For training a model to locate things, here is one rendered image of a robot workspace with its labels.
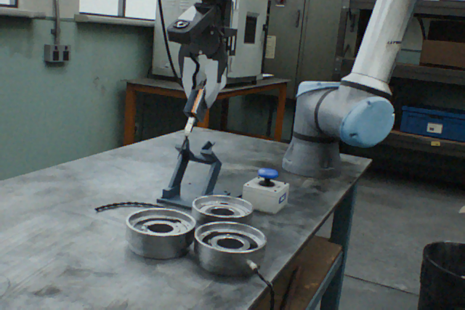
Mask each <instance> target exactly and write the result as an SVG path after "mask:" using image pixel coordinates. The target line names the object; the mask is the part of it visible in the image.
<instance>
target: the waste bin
mask: <svg viewBox="0 0 465 310"><path fill-rule="evenodd" d="M464 277H465V242H458V241H446V240H445V241H435V242H432V243H429V244H428V245H426V246H425V248H424V250H423V260H422V264H421V269H420V276H419V278H420V280H419V282H420V289H419V297H418V308H417V310H465V278H464Z"/></svg>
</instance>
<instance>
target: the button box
mask: <svg viewBox="0 0 465 310"><path fill-rule="evenodd" d="M288 188H289V184H287V183H283V182H280V181H273V180H270V183H269V184H268V183H264V179H263V178H259V177H256V178H255V179H252V180H251V181H249V182H248V183H246V184H244V185H243V199H244V200H246V201H248V202H250V203H251V204H252V205H253V207H254V211H258V212H262V213H268V214H271V215H276V214H277V213H279V212H280V211H281V210H283V208H284V207H285V206H286V205H287V199H288Z"/></svg>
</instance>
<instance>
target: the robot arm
mask: <svg viewBox="0 0 465 310"><path fill-rule="evenodd" d="M418 2H419V0H377V2H376V6H375V9H374V11H373V14H372V17H371V20H369V23H368V27H367V28H366V31H365V35H364V38H363V41H362V44H361V46H360V49H359V52H358V54H357V58H356V60H355V64H354V67H353V69H352V72H351V73H350V74H349V75H348V76H346V77H344V78H343V79H342V80H341V83H335V82H303V83H301V85H300V86H299V93H298V94H297V95H296V111H295V117H294V130H293V136H292V140H291V143H290V145H289V146H288V149H287V151H286V154H285V156H284V158H283V168H284V169H285V170H286V171H288V172H289V173H290V174H294V175H298V176H303V177H307V178H313V179H334V178H338V177H340V176H341V170H342V164H341V157H340V152H339V140H340V141H342V142H345V143H346V144H348V145H352V146H357V147H372V146H374V145H376V144H378V143H380V142H382V141H383V140H385V139H386V137H387V136H388V134H389V132H390V131H391V129H392V127H393V124H394V121H395V114H394V113H393V112H394V108H393V106H392V104H391V103H390V99H391V97H392V93H391V91H390V89H389V82H390V79H391V77H392V74H393V70H394V69H395V65H396V62H397V59H398V57H399V54H400V51H401V48H402V46H403V42H404V40H405V37H406V34H407V32H408V29H409V26H410V24H411V20H412V17H413V14H414V12H415V9H416V6H417V4H418ZM231 9H232V0H202V3H198V2H196V3H194V5H192V6H191V7H190V8H189V9H188V10H186V11H185V12H184V13H183V14H182V15H180V16H179V17H178V18H177V19H176V20H175V21H174V22H173V23H172V24H171V25H169V26H168V27H167V28H166V30H167V35H168V39H169V41H170V42H174V43H178V44H181V46H180V48H179V53H178V64H179V71H180V75H181V78H182V84H183V87H184V90H185V91H186V92H185V93H186V94H187V97H188V98H189V96H190V93H191V91H192V89H195V88H196V86H198V85H199V84H200V82H201V72H200V71H199V68H200V65H199V58H198V55H200V54H205V55H206V56H207V58H208V59H212V61H210V63H209V64H207V65H206V66H205V73H206V76H207V83H206V96H204V103H206V108H210V107H211V106H212V105H213V103H214V101H215V99H216V97H217V94H218V91H220V90H221V89H222V88H224V87H225V85H226V77H225V76H224V72H225V70H226V68H227V64H228V53H227V52H228V51H230V55H229V56H235V48H236V39H237V31H238V29H233V28H230V17H231ZM233 36H234V37H235V40H234V49H233V50H232V45H233ZM229 37H231V39H230V46H228V43H229Z"/></svg>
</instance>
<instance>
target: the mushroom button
mask: <svg viewBox="0 0 465 310"><path fill-rule="evenodd" d="M257 175H258V176H260V177H262V178H264V183H268V184H269V183H270V179H275V178H277V177H278V175H279V174H278V171H276V170H274V169H271V168H261V169H259V170H258V171H257Z"/></svg>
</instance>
